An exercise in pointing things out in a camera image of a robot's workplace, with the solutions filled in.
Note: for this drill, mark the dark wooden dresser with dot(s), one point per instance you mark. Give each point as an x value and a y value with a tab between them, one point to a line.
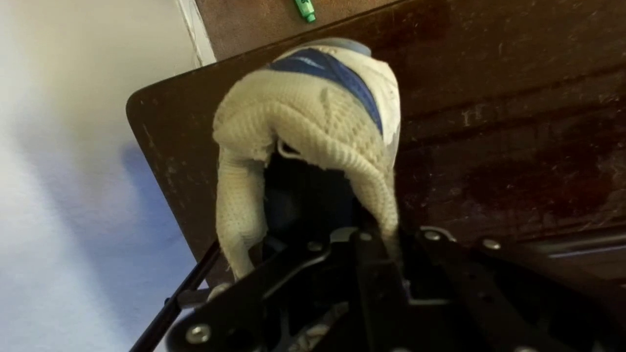
509	130

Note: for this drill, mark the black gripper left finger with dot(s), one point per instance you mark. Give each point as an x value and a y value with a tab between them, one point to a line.
280	301

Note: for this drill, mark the small green object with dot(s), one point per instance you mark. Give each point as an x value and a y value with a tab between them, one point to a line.
303	11

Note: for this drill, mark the grey blue sneaker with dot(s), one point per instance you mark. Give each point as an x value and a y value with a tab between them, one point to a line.
313	119

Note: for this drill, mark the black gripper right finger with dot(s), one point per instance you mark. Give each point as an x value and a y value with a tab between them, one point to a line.
470	306

